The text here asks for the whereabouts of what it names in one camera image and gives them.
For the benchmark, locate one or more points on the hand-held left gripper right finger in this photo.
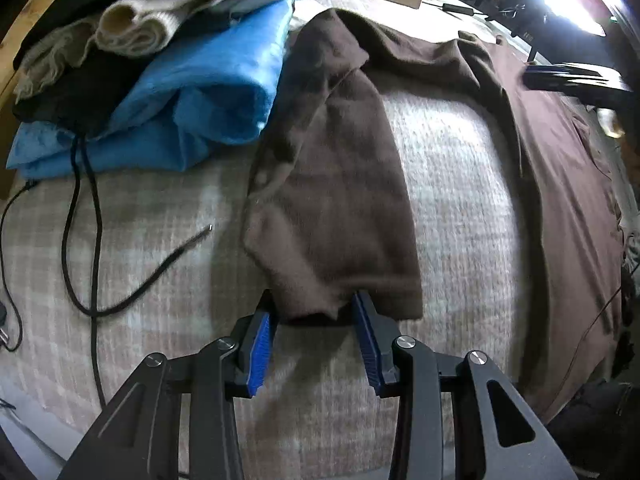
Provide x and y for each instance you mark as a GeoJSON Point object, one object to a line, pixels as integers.
{"type": "Point", "coordinates": [367, 340]}

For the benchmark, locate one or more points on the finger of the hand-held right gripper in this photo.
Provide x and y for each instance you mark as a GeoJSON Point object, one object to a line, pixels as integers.
{"type": "Point", "coordinates": [575, 85]}

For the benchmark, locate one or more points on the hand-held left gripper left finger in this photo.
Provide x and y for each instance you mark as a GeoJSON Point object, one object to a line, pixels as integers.
{"type": "Point", "coordinates": [260, 355]}

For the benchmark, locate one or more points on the brown fleece pants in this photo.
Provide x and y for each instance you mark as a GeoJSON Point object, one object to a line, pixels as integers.
{"type": "Point", "coordinates": [340, 185]}

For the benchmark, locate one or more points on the pile of folded clothes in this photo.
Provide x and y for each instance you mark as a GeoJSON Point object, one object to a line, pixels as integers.
{"type": "Point", "coordinates": [200, 90]}

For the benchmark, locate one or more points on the black power adapter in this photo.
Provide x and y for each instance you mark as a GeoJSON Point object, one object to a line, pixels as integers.
{"type": "Point", "coordinates": [457, 8]}

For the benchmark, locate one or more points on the plaid blanket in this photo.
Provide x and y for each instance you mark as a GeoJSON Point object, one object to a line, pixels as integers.
{"type": "Point", "coordinates": [460, 185]}

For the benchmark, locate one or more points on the person's black zip jacket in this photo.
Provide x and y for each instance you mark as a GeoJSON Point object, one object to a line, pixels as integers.
{"type": "Point", "coordinates": [590, 425]}

